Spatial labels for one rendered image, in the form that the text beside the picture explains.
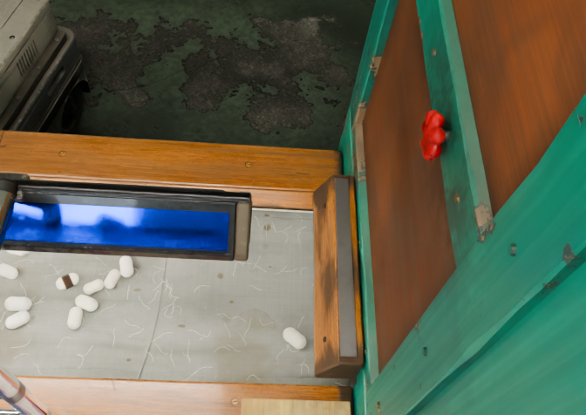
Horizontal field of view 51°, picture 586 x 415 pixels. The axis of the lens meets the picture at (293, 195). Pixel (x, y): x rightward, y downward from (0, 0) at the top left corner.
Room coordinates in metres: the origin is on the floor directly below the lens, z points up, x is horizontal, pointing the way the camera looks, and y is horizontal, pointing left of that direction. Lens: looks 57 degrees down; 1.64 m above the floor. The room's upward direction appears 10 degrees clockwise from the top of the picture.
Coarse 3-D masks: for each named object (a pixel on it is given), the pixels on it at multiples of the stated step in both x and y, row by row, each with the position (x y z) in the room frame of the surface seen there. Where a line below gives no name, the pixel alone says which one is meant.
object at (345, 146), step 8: (344, 128) 0.71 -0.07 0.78; (344, 136) 0.69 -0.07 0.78; (344, 144) 0.68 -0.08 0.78; (344, 152) 0.66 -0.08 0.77; (344, 160) 0.65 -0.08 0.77; (352, 160) 0.60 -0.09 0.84; (344, 168) 0.63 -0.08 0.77; (352, 168) 0.58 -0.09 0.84; (360, 376) 0.26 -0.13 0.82; (352, 384) 0.27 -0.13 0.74; (360, 384) 0.25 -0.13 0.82; (352, 392) 0.25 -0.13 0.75; (360, 392) 0.24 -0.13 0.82; (360, 400) 0.23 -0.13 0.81; (360, 408) 0.22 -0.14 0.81
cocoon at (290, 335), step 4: (288, 328) 0.33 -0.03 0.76; (292, 328) 0.33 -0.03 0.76; (284, 332) 0.32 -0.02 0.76; (288, 332) 0.32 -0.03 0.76; (292, 332) 0.32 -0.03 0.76; (296, 332) 0.33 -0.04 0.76; (284, 336) 0.32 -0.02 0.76; (288, 336) 0.32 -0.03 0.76; (292, 336) 0.32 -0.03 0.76; (296, 336) 0.32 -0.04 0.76; (300, 336) 0.32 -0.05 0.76; (288, 340) 0.31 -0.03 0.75; (292, 340) 0.31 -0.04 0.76; (296, 340) 0.31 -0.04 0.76; (300, 340) 0.31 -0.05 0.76; (304, 340) 0.32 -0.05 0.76; (292, 344) 0.31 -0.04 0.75; (296, 344) 0.31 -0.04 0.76; (300, 344) 0.31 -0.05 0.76; (304, 344) 0.31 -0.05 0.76; (296, 348) 0.31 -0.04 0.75; (300, 348) 0.31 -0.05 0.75
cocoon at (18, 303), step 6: (6, 300) 0.30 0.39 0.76; (12, 300) 0.30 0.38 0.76; (18, 300) 0.30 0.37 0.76; (24, 300) 0.30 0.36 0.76; (30, 300) 0.31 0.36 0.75; (6, 306) 0.29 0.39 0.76; (12, 306) 0.29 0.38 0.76; (18, 306) 0.29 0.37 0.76; (24, 306) 0.30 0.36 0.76; (30, 306) 0.30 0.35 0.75
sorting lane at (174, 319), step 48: (288, 240) 0.49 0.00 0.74; (0, 288) 0.32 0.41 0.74; (48, 288) 0.34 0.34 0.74; (144, 288) 0.36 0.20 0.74; (192, 288) 0.38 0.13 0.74; (240, 288) 0.39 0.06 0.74; (288, 288) 0.40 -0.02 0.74; (0, 336) 0.25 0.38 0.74; (48, 336) 0.26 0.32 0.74; (96, 336) 0.28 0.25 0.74; (144, 336) 0.29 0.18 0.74; (192, 336) 0.30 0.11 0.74; (240, 336) 0.31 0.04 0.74; (336, 384) 0.26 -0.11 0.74
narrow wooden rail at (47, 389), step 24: (24, 384) 0.19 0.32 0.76; (48, 384) 0.19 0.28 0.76; (72, 384) 0.20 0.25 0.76; (96, 384) 0.20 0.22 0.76; (120, 384) 0.21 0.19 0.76; (144, 384) 0.21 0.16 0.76; (168, 384) 0.22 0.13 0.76; (192, 384) 0.22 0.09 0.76; (216, 384) 0.23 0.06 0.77; (240, 384) 0.23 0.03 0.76; (264, 384) 0.24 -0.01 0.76; (288, 384) 0.25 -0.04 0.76; (48, 408) 0.16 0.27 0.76; (72, 408) 0.17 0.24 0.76; (96, 408) 0.17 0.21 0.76; (120, 408) 0.18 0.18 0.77; (144, 408) 0.18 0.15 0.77; (168, 408) 0.19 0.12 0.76; (192, 408) 0.19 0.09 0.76; (216, 408) 0.20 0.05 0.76; (240, 408) 0.20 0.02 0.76
